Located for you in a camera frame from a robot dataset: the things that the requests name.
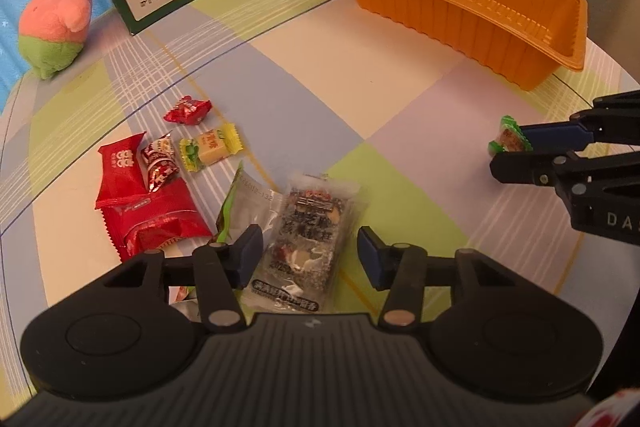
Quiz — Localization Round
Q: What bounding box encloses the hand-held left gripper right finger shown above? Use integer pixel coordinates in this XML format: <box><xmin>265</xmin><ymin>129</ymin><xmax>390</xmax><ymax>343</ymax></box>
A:
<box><xmin>357</xmin><ymin>227</ymin><xmax>508</xmax><ymax>333</ymax></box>

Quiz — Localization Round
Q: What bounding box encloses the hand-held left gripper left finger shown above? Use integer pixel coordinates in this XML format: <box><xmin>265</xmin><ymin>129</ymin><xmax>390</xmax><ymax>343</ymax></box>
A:
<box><xmin>100</xmin><ymin>224</ymin><xmax>264</xmax><ymax>333</ymax></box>

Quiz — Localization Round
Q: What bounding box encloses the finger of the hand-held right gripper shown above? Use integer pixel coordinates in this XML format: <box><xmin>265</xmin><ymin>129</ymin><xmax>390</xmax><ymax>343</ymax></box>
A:
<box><xmin>491</xmin><ymin>150</ymin><xmax>640</xmax><ymax>208</ymax></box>
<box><xmin>520</xmin><ymin>91</ymin><xmax>640</xmax><ymax>152</ymax></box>

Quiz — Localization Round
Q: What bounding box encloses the green long snack packet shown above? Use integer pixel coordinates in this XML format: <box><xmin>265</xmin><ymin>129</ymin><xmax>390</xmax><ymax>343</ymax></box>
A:
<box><xmin>214</xmin><ymin>161</ymin><xmax>291</xmax><ymax>244</ymax></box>

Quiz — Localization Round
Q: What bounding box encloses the clear sesame snack packet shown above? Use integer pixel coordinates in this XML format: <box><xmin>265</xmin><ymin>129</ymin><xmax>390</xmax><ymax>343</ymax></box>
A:
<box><xmin>240</xmin><ymin>172</ymin><xmax>371</xmax><ymax>314</ymax></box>

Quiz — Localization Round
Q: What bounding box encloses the large red snack packet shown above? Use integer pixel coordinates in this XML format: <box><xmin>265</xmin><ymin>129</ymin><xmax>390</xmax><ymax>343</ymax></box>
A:
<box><xmin>100</xmin><ymin>181</ymin><xmax>214</xmax><ymax>264</ymax></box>

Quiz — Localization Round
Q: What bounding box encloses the yellow green candy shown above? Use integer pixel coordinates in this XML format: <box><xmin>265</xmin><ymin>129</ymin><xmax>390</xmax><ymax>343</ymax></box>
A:
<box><xmin>178</xmin><ymin>123</ymin><xmax>244</xmax><ymax>172</ymax></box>

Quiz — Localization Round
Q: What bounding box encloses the red white candy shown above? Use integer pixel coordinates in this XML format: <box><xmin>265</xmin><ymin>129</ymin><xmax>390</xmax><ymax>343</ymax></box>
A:
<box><xmin>141</xmin><ymin>133</ymin><xmax>181</xmax><ymax>194</ymax></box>

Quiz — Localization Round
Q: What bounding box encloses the small red candy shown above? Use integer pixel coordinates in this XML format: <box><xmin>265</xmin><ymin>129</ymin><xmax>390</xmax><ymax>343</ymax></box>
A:
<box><xmin>164</xmin><ymin>95</ymin><xmax>213</xmax><ymax>126</ymax></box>

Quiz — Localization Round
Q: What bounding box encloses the orange plastic tray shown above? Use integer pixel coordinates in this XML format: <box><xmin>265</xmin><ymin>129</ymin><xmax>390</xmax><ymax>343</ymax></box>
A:
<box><xmin>320</xmin><ymin>0</ymin><xmax>590</xmax><ymax>92</ymax></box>

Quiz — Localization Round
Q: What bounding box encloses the checked tablecloth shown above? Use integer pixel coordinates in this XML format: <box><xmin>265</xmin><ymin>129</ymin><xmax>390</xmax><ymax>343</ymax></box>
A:
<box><xmin>0</xmin><ymin>0</ymin><xmax>640</xmax><ymax>358</ymax></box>

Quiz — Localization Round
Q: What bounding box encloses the pink green plush toy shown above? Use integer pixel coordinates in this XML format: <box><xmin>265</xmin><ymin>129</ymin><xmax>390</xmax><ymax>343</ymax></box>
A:
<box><xmin>17</xmin><ymin>0</ymin><xmax>96</xmax><ymax>80</ymax></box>

